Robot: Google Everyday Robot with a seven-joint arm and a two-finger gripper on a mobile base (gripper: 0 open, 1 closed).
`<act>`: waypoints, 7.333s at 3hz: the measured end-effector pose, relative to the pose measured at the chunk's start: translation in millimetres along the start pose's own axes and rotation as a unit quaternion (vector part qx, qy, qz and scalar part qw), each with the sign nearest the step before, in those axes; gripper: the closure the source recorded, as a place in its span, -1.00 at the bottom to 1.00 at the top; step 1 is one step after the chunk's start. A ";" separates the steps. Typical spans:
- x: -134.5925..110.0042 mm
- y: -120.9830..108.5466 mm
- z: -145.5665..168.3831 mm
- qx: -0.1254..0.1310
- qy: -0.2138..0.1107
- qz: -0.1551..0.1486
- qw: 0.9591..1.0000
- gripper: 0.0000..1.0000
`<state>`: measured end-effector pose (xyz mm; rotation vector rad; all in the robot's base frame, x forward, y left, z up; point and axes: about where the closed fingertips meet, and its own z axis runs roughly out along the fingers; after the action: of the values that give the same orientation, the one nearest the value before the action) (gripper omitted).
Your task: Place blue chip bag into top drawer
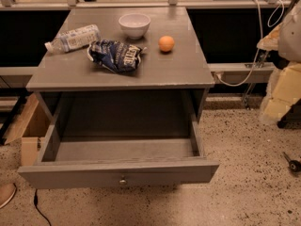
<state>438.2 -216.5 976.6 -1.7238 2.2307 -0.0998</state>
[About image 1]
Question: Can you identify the blue chip bag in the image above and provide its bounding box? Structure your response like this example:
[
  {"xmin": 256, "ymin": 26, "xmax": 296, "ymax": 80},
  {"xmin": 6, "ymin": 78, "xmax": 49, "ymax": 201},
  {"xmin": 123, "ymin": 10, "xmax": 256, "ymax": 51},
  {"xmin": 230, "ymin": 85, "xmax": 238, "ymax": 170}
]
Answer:
[{"xmin": 87, "ymin": 40, "xmax": 144, "ymax": 73}]

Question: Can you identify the grey wooden drawer cabinet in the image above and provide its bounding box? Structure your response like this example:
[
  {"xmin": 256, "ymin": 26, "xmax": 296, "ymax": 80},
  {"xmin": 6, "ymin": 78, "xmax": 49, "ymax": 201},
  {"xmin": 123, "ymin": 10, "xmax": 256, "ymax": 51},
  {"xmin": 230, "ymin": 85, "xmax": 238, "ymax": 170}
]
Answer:
[{"xmin": 25, "ymin": 6, "xmax": 216, "ymax": 122}]

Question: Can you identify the round metal drawer knob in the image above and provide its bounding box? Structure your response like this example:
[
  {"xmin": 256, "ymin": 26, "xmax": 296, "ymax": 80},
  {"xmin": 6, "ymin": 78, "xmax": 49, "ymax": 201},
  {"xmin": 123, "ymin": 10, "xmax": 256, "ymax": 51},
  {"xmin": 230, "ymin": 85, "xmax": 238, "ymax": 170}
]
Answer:
[{"xmin": 119, "ymin": 177, "xmax": 128, "ymax": 186}]

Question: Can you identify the open grey top drawer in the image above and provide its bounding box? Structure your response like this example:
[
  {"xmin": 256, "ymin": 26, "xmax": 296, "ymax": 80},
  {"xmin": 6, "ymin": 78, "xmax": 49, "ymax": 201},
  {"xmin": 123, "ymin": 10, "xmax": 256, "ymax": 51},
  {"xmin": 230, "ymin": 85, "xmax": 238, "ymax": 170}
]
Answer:
[{"xmin": 17, "ymin": 92, "xmax": 220, "ymax": 190}]

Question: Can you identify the orange fruit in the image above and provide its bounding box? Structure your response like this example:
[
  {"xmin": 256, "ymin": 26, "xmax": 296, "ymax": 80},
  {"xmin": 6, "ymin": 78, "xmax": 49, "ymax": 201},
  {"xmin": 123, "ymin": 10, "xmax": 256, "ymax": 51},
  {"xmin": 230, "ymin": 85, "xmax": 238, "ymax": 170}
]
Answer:
[{"xmin": 158, "ymin": 36, "xmax": 175, "ymax": 52}]

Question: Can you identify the white ceramic bowl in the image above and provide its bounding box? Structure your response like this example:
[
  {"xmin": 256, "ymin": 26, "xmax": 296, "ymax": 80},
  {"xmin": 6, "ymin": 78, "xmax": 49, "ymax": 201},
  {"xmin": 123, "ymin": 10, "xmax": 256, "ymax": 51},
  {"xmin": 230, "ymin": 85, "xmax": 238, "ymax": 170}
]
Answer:
[{"xmin": 119, "ymin": 13, "xmax": 151, "ymax": 40}]

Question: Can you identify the clear plastic water bottle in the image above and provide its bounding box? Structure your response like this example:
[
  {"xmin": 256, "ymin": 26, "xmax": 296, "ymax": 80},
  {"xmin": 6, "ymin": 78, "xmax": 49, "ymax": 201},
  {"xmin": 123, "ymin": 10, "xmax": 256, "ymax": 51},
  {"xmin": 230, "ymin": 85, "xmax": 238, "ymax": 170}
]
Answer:
[{"xmin": 44, "ymin": 24, "xmax": 101, "ymax": 54}]

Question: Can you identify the light wooden box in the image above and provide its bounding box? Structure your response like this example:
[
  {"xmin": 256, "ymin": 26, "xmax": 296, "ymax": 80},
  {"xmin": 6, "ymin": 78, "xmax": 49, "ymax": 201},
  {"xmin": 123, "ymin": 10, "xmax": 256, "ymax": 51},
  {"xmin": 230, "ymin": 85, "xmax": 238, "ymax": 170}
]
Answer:
[{"xmin": 5, "ymin": 94, "xmax": 50, "ymax": 166}]

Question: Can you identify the black caster wheel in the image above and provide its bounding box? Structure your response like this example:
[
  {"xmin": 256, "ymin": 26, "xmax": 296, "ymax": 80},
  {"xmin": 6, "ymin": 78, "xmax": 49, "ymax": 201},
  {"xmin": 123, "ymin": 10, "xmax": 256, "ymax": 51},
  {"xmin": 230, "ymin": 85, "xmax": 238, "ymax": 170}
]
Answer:
[{"xmin": 283, "ymin": 153, "xmax": 301, "ymax": 172}]

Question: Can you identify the round tan floor object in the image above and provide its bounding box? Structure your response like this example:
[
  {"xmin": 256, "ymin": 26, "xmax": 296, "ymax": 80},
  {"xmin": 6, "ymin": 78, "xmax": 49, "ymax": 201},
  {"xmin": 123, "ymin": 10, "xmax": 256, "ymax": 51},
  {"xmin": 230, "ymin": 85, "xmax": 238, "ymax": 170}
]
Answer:
[{"xmin": 0, "ymin": 183, "xmax": 17, "ymax": 209}]

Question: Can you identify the black floor cable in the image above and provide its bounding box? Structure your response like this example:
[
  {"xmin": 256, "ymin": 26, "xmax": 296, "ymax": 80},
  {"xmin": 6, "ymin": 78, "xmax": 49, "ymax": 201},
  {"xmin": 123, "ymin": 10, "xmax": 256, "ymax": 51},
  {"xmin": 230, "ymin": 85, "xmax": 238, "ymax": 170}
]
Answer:
[{"xmin": 32, "ymin": 188, "xmax": 53, "ymax": 226}]

